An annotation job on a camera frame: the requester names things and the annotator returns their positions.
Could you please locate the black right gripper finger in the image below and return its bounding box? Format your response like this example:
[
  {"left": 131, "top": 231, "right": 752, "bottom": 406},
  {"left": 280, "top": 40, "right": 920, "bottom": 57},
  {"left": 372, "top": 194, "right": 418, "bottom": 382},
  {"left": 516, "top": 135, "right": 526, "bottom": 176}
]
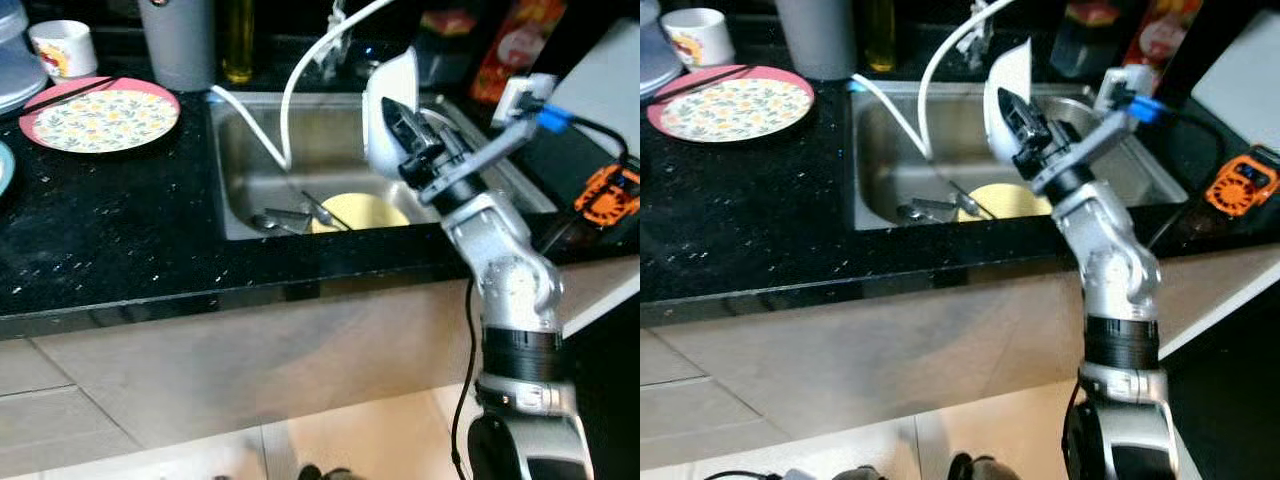
[
  {"left": 1001, "top": 87, "right": 1037, "bottom": 140},
  {"left": 382, "top": 96, "right": 422, "bottom": 147}
]

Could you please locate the white bowl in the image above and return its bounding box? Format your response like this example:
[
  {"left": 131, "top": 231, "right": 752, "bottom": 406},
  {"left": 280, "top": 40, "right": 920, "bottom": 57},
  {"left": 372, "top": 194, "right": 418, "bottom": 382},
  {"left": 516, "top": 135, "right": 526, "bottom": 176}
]
[
  {"left": 983, "top": 38, "right": 1034, "bottom": 167},
  {"left": 360, "top": 47, "right": 422, "bottom": 182}
]

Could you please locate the yellow plate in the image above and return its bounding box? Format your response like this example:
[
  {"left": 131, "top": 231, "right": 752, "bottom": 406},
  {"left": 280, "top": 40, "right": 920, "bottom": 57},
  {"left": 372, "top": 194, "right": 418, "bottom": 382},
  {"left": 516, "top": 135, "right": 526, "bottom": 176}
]
[
  {"left": 955, "top": 183, "right": 1051, "bottom": 223},
  {"left": 310, "top": 192, "right": 412, "bottom": 236}
]

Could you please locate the steel sink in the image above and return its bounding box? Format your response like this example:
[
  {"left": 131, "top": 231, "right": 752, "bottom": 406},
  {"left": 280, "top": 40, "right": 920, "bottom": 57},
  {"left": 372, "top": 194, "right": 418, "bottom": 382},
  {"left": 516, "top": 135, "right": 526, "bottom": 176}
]
[
  {"left": 208, "top": 88, "right": 559, "bottom": 243},
  {"left": 848, "top": 80, "right": 1191, "bottom": 233}
]

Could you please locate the dark packet red label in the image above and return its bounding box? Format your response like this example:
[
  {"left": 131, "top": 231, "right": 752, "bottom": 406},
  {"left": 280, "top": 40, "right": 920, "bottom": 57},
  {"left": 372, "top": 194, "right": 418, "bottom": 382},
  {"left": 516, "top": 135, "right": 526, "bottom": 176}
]
[
  {"left": 1050, "top": 0, "right": 1121, "bottom": 81},
  {"left": 418, "top": 8, "right": 479, "bottom": 86}
]

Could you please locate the dark metal utensil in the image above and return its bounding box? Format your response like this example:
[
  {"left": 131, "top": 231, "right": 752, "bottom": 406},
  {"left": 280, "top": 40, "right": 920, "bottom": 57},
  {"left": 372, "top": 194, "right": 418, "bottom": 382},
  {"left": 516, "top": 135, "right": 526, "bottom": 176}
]
[
  {"left": 945, "top": 180, "right": 997, "bottom": 220},
  {"left": 300, "top": 190, "right": 353, "bottom": 233}
]

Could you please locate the metal spoon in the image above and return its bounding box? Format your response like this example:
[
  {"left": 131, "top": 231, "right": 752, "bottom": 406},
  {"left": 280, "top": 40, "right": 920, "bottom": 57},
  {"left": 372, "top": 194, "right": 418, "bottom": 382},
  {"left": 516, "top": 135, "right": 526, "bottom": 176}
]
[
  {"left": 897, "top": 197, "right": 961, "bottom": 226},
  {"left": 248, "top": 206, "right": 313, "bottom": 237}
]

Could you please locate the yellow oil bottle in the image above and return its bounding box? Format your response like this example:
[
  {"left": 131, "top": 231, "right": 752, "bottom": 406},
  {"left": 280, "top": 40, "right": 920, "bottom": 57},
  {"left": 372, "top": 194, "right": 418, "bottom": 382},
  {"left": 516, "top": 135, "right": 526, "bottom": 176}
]
[
  {"left": 865, "top": 0, "right": 897, "bottom": 73},
  {"left": 222, "top": 0, "right": 256, "bottom": 85}
]

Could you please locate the orange black gadget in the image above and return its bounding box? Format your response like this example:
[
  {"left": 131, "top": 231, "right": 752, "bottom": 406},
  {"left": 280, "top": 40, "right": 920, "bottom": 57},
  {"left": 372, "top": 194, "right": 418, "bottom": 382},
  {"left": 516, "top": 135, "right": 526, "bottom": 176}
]
[
  {"left": 573, "top": 163, "right": 641, "bottom": 229},
  {"left": 1203, "top": 145, "right": 1280, "bottom": 218}
]

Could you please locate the white cutting board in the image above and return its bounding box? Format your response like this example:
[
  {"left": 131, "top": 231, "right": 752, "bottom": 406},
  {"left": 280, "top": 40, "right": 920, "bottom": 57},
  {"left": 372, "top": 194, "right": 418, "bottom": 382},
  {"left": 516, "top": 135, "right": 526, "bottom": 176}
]
[
  {"left": 1190, "top": 10, "right": 1280, "bottom": 151},
  {"left": 545, "top": 18, "right": 641, "bottom": 156}
]

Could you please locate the grey tumbler red logo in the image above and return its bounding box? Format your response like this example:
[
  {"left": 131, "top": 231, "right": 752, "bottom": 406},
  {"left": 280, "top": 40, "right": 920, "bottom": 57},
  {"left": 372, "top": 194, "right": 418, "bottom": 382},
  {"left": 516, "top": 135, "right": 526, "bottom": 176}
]
[
  {"left": 138, "top": 0, "right": 217, "bottom": 93},
  {"left": 775, "top": 0, "right": 858, "bottom": 81}
]

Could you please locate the black chopstick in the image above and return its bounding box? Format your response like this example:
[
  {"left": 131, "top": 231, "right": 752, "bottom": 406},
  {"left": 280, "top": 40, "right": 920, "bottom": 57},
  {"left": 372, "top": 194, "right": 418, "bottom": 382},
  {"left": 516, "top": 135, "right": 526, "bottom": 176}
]
[
  {"left": 24, "top": 77, "right": 117, "bottom": 112},
  {"left": 650, "top": 67, "right": 753, "bottom": 102}
]

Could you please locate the floral plate pink rim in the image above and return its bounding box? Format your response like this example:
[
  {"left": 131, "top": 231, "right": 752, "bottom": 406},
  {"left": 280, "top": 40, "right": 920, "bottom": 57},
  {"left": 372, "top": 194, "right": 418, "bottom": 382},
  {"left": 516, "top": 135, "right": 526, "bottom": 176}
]
[
  {"left": 18, "top": 76, "right": 182, "bottom": 154},
  {"left": 647, "top": 65, "right": 816, "bottom": 143}
]

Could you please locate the white printed cup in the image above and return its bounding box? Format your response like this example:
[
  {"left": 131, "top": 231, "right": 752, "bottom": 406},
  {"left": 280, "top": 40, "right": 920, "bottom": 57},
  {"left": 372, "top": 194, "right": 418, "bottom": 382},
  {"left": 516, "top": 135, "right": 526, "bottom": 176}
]
[
  {"left": 28, "top": 20, "right": 98, "bottom": 81},
  {"left": 662, "top": 8, "right": 736, "bottom": 69}
]

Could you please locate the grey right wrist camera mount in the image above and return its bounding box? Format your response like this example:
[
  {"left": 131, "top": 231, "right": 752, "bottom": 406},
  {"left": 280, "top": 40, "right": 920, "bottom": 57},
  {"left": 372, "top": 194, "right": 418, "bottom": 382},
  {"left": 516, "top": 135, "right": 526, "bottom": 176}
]
[
  {"left": 415, "top": 72, "right": 559, "bottom": 201},
  {"left": 1030, "top": 63, "right": 1159, "bottom": 193}
]

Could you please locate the white hose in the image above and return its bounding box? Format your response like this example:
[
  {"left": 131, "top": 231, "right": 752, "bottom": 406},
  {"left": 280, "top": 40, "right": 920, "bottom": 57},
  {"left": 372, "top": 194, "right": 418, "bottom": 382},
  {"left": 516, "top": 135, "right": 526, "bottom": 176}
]
[
  {"left": 850, "top": 0, "right": 1006, "bottom": 161},
  {"left": 208, "top": 0, "right": 397, "bottom": 171}
]

